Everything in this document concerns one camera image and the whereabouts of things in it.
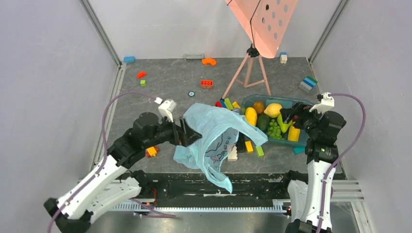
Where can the green toy brick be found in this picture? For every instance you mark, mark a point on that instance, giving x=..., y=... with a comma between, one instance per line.
x=259, y=151

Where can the pink wooden tripod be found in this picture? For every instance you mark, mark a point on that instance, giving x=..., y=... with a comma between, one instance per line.
x=251, y=54

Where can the light blue plastic bag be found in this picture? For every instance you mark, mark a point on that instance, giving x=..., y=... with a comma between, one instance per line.
x=220, y=129

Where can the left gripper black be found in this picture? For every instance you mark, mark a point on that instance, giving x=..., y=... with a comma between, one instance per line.
x=184, y=135

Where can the white toothed rail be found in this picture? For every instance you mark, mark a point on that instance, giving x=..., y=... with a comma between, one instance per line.
x=131, y=206

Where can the yellow fake lemon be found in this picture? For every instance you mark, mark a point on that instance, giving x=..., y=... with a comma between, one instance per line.
x=273, y=110

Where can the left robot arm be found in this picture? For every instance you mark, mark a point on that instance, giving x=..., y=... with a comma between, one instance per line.
x=79, y=208

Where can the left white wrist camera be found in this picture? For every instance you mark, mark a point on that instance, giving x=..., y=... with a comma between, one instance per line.
x=166, y=108

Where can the orange curved toy piece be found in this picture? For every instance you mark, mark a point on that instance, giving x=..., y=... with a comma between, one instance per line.
x=209, y=61

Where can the black toy brick strip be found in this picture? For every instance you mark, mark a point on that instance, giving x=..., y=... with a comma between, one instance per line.
x=240, y=144

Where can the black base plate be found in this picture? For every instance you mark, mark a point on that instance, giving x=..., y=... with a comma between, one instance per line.
x=194, y=190

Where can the yellow toy brick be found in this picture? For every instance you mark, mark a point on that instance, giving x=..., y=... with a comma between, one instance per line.
x=249, y=146

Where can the green fake avocado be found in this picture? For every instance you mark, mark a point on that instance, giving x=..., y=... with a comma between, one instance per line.
x=263, y=122

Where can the red curved toy piece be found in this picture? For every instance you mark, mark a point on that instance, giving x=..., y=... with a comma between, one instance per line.
x=141, y=74

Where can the green fake fruit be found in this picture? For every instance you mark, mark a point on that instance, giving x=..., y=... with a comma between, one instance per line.
x=283, y=126

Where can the yellow fake fruit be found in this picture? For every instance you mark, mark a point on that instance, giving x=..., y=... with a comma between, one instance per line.
x=251, y=116

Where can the blue toy brick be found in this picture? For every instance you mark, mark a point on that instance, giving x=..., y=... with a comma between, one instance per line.
x=129, y=59

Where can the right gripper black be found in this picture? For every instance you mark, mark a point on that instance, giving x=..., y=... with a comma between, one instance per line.
x=297, y=113

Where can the yellow fake banana piece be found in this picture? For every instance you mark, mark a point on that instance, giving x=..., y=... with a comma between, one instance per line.
x=293, y=134

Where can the orange flat toy brick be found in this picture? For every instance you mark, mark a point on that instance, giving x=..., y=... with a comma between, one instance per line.
x=206, y=84

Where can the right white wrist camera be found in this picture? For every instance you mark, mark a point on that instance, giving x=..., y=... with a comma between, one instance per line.
x=325, y=103

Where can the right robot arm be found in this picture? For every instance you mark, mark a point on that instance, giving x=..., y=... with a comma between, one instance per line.
x=310, y=194

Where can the colourful brick pile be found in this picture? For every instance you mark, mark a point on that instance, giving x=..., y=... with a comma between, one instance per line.
x=228, y=104

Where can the white blue small brick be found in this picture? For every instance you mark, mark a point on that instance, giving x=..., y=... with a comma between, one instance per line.
x=283, y=57

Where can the green fake grapes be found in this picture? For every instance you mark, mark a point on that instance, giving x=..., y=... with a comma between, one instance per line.
x=274, y=130

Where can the stacked grey blue green bricks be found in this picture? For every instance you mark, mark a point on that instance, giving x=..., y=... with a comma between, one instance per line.
x=307, y=84

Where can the orange yellow toy car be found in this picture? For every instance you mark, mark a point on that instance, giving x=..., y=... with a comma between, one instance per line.
x=152, y=151

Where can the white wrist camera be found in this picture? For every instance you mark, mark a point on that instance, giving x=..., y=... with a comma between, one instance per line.
x=166, y=108
x=325, y=103

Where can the pink perforated board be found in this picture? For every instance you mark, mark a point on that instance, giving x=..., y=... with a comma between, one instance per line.
x=264, y=21

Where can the teal toy brick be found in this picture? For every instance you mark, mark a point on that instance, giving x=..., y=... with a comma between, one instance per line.
x=298, y=150

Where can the cream toy brick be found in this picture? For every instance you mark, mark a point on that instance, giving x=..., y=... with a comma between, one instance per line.
x=232, y=156

